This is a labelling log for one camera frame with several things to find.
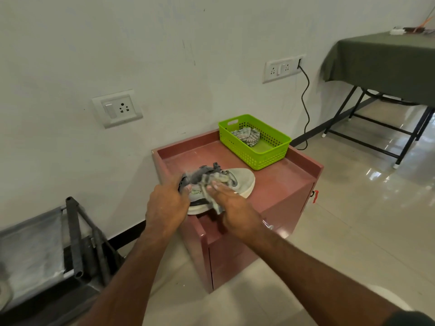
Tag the person's left hand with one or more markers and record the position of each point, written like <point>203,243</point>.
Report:
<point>165,208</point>

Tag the person's right hand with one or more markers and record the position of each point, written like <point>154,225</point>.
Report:
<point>239,215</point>

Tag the person's right fingers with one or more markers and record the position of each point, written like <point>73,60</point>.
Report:
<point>221,192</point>

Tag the person's left thumb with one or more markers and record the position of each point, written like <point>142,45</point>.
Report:
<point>186,197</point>

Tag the grey and white sneaker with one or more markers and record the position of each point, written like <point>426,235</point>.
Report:
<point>243,183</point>

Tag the grey cleaning cloth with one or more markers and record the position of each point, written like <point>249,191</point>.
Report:
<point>202,176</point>

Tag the person's left forearm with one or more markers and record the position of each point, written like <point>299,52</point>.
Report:
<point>132,281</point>

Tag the person's right forearm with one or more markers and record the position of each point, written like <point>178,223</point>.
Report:
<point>316,278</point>

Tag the green plastic basket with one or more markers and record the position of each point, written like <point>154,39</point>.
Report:
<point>258,154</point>

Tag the silver cabinet key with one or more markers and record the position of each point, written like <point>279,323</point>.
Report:
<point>267,225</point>

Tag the reddish brown cabinet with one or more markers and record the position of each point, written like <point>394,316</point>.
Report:
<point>282,196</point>

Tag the striped grey cloth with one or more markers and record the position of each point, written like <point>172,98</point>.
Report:
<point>247,135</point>

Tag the red cabinet key tag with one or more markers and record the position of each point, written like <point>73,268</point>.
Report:
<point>315,196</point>

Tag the grey folding cot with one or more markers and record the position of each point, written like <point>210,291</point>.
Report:
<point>34,254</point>

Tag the white round stool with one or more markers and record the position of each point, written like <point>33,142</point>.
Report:
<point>390,295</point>

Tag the dark green tablecloth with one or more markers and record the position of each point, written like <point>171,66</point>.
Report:
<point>380,61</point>

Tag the dark shirt sleeve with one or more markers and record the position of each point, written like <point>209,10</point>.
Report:
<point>413,319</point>

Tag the small white object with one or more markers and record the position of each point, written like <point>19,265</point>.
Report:
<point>397,31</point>

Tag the brown tray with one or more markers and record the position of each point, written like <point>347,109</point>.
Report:
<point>419,29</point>

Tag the orange sticks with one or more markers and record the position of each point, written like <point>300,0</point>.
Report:
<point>425,22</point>

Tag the white single wall socket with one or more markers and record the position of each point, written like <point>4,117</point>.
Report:
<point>117,108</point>

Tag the white wide wall socket panel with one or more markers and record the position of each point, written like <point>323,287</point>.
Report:
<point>282,68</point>

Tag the black folding table frame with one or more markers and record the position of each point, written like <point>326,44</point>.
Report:
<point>370,145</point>

